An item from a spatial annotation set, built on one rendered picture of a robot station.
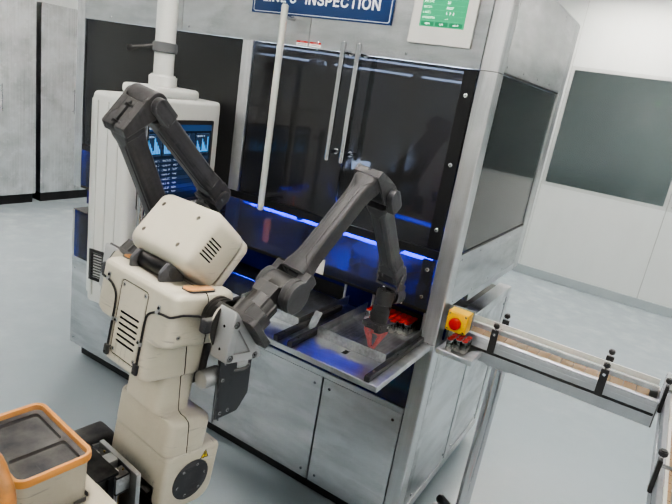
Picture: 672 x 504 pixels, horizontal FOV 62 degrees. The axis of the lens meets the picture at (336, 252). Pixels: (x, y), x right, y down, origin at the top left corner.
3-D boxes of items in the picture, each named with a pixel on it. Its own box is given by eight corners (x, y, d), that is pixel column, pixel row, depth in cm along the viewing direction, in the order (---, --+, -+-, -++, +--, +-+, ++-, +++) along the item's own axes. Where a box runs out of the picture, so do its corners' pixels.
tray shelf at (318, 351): (285, 284, 235) (285, 279, 235) (438, 343, 202) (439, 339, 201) (202, 312, 195) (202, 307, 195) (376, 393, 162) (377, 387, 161)
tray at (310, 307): (295, 283, 232) (296, 275, 231) (348, 303, 220) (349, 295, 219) (240, 302, 204) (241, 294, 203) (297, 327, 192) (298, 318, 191)
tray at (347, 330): (365, 310, 216) (367, 302, 215) (426, 334, 204) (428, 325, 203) (316, 335, 188) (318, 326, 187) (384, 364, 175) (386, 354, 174)
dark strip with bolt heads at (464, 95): (414, 304, 196) (464, 69, 174) (425, 308, 194) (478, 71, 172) (413, 305, 195) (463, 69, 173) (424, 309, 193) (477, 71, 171)
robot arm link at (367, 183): (361, 148, 139) (395, 160, 134) (370, 184, 150) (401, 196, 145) (248, 285, 123) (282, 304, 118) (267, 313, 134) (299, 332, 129)
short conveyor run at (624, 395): (442, 348, 203) (451, 308, 198) (457, 336, 216) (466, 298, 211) (649, 430, 170) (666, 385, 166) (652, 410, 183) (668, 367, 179)
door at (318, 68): (239, 190, 232) (256, 41, 215) (333, 218, 209) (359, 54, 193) (238, 190, 231) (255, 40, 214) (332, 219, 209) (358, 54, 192)
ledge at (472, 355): (449, 340, 206) (450, 336, 205) (483, 353, 200) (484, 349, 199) (435, 352, 194) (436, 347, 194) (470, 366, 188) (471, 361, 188)
